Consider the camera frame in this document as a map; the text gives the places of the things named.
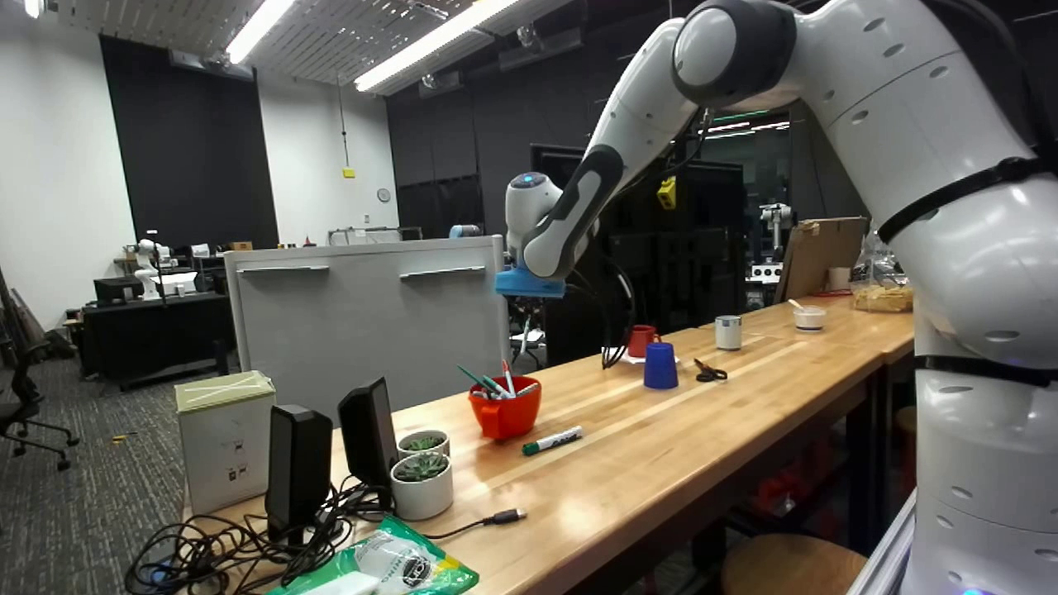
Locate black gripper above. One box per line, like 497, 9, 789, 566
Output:
508, 295, 554, 339

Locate green pen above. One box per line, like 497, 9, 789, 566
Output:
453, 363, 508, 398

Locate red cup holding pens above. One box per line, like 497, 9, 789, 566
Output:
466, 374, 546, 445

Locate blue plastic cup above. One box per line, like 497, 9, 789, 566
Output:
641, 339, 680, 392

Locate small white cup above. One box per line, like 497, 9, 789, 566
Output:
710, 314, 748, 354

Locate white paper sheet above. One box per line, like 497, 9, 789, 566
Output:
600, 339, 651, 370

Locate dark red mug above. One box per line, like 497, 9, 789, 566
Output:
624, 319, 660, 359

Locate small white plant pot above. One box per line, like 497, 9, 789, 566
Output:
397, 425, 453, 458

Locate grey partition panel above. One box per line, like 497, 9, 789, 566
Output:
220, 231, 513, 424

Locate black speaker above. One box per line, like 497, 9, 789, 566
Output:
261, 398, 336, 543
335, 374, 405, 507

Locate white mug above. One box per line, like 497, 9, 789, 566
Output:
388, 448, 457, 523

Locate white bowl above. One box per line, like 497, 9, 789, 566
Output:
789, 299, 829, 333

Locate long ceiling light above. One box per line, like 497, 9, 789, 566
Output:
226, 0, 299, 65
354, 0, 521, 94

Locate green wipes package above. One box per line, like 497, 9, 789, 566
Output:
266, 512, 484, 595

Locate white box with green lid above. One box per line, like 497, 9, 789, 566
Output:
173, 366, 277, 514

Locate clear plastic bag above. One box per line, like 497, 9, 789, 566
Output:
849, 234, 915, 318

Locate round wooden stool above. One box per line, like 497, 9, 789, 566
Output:
722, 532, 870, 595

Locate black desk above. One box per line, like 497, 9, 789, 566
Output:
77, 288, 238, 388

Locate black office chair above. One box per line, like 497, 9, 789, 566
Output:
0, 269, 82, 471

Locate black handled scissors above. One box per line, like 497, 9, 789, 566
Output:
691, 354, 731, 386

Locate black USB cable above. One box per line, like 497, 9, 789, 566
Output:
424, 505, 529, 543

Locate tangled black cables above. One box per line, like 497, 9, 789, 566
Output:
123, 483, 368, 595

